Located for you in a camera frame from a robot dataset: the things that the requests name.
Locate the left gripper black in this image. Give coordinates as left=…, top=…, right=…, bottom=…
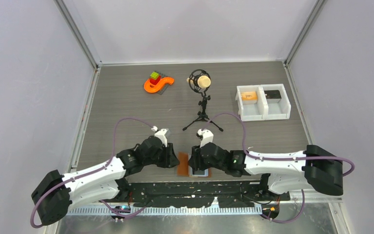
left=144, top=142, right=179, bottom=168

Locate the brown card holder wallet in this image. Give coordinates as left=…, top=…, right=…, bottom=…
left=176, top=152, right=211, bottom=177

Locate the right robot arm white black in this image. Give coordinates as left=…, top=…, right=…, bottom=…
left=188, top=143, right=343, bottom=200

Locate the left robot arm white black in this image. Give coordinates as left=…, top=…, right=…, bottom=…
left=30, top=136, right=179, bottom=228

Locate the orange card in box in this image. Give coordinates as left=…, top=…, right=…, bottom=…
left=241, top=91, right=258, bottom=102

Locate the orange curved plastic piece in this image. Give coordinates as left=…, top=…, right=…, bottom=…
left=144, top=77, right=174, bottom=93

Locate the red toy block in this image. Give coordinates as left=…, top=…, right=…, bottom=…
left=149, top=78, right=161, bottom=85

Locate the green toy block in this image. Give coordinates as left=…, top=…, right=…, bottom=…
left=150, top=72, right=161, bottom=80

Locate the white two-compartment box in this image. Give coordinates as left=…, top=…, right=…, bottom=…
left=235, top=84, right=291, bottom=122

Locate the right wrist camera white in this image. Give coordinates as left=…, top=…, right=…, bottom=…
left=197, top=129, right=214, bottom=148

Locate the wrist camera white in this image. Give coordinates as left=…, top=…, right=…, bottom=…
left=197, top=129, right=214, bottom=148
left=151, top=126, right=170, bottom=147

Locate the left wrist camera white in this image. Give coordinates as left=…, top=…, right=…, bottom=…
left=151, top=126, right=170, bottom=147

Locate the aluminium front rail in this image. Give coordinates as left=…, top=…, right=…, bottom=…
left=49, top=182, right=342, bottom=216

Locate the grey toy base plate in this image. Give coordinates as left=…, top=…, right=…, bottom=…
left=150, top=71, right=170, bottom=95

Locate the beige microphone in shock mount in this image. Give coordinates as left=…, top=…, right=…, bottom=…
left=187, top=69, right=211, bottom=96

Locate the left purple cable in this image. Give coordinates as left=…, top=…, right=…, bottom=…
left=30, top=117, right=157, bottom=229

